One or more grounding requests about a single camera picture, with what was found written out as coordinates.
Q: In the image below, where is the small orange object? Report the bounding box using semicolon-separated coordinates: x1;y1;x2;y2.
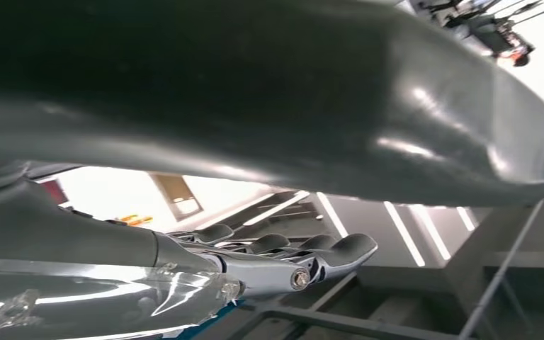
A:
120;214;154;227

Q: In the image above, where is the small red object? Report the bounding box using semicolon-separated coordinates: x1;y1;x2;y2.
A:
40;179;69;206

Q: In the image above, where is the white light strip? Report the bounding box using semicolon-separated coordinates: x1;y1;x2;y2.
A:
409;205;452;262
383;201;426;268
315;192;349;239
242;190;312;227
456;206;477;232

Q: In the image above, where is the grey robot right thigh shell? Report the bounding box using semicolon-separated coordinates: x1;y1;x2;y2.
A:
0;0;544;208

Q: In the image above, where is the thin grey metal rod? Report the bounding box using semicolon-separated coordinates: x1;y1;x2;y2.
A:
458;199;544;340

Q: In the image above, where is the person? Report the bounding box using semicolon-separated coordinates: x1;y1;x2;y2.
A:
443;9;536;67

